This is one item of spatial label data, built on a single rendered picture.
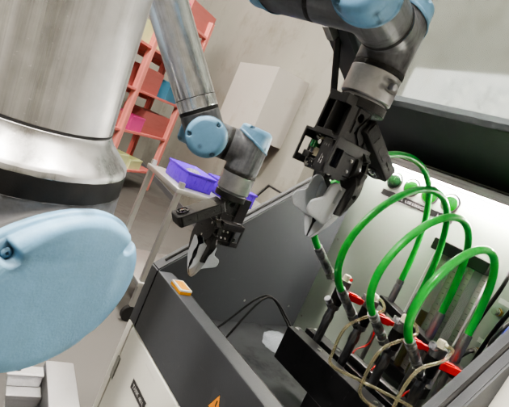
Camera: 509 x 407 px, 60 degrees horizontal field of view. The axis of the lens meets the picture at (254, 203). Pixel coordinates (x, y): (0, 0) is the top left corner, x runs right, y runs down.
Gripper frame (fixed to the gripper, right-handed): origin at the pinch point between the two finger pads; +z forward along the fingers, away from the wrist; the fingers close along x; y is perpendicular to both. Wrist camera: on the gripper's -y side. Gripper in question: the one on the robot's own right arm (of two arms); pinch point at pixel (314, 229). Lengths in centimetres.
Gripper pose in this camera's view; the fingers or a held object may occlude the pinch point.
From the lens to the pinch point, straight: 68.5
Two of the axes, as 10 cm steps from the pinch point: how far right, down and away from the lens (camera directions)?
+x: 5.4, 3.6, -7.7
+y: -7.4, -2.3, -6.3
